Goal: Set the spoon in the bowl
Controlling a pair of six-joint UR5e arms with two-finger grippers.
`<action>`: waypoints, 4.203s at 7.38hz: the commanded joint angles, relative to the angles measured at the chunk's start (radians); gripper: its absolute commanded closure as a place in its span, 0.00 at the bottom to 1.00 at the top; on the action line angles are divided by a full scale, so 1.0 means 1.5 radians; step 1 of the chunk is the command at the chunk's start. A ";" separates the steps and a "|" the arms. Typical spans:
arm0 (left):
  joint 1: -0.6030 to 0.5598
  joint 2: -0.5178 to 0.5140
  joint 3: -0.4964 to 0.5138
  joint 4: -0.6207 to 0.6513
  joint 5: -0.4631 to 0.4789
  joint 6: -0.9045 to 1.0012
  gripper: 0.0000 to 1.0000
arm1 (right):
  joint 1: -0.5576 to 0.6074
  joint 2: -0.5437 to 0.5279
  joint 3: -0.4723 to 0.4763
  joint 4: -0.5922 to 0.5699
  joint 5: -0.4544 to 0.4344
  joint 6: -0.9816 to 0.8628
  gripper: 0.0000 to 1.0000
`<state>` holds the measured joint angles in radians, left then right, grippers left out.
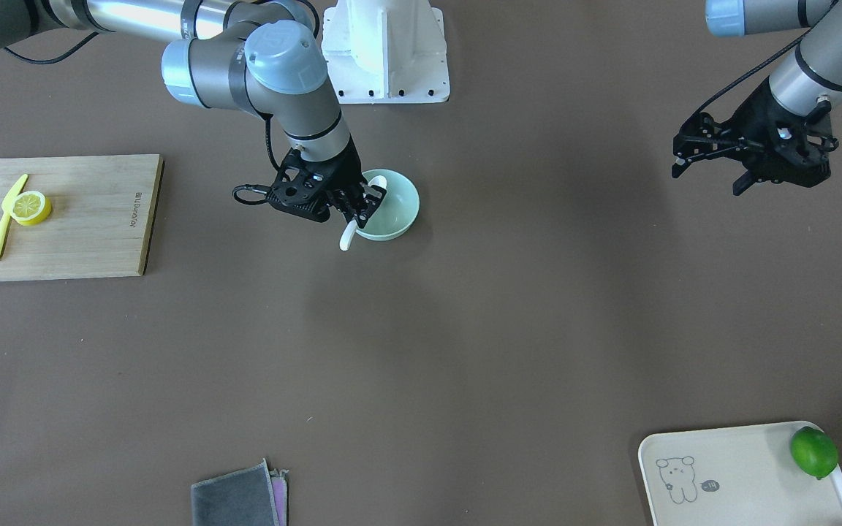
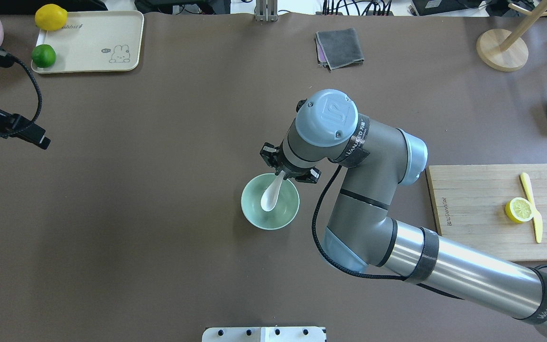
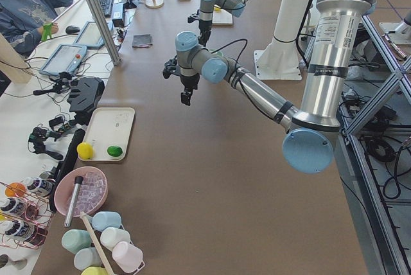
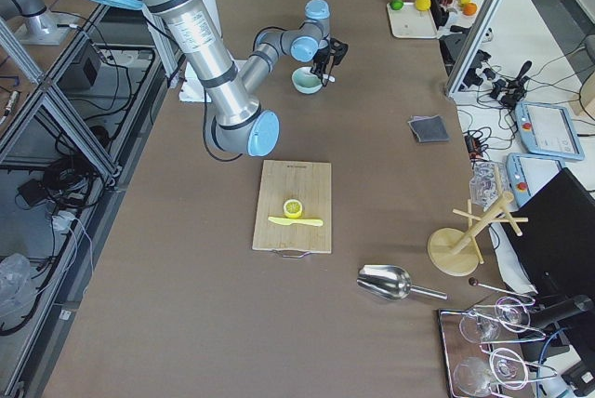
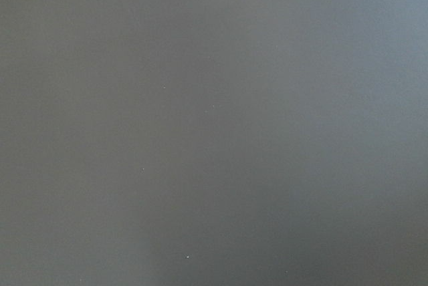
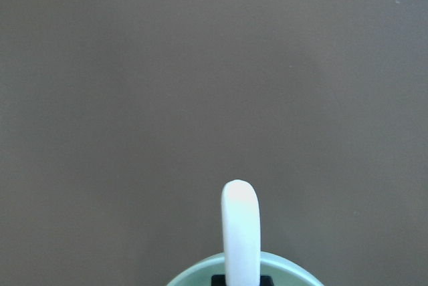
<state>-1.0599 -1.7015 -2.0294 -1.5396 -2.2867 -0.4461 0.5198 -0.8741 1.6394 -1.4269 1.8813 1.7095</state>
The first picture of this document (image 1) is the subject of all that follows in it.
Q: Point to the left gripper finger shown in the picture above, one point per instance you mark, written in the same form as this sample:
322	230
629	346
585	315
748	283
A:
744	182
693	146

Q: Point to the white spoon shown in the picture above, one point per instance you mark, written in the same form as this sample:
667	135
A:
349	235

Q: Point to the green lime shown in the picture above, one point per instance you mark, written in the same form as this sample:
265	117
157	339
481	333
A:
814	452

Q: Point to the yellow plastic knife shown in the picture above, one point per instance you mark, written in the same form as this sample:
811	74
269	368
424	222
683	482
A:
6	205

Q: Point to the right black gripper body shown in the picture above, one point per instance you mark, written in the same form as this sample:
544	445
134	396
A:
344	175

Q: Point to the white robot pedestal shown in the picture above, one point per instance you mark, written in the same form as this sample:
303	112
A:
386	52

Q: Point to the cream tray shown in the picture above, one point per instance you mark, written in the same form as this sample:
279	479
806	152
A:
741	475

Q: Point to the wooden cutting board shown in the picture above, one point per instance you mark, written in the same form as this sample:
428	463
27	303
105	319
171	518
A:
101	222

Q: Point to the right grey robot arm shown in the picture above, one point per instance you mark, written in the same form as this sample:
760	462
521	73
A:
258	57

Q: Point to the lemon half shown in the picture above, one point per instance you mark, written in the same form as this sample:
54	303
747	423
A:
31	207

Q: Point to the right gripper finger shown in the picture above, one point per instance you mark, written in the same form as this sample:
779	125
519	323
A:
365	213
347	201

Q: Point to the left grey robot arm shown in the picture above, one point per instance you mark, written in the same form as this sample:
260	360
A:
812	64

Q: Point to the grey folded cloth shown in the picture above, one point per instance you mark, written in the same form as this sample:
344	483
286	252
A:
254	496

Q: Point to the mint green bowl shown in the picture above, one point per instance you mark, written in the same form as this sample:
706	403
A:
398	209

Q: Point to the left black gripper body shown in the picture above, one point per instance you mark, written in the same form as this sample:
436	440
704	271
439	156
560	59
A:
757	120

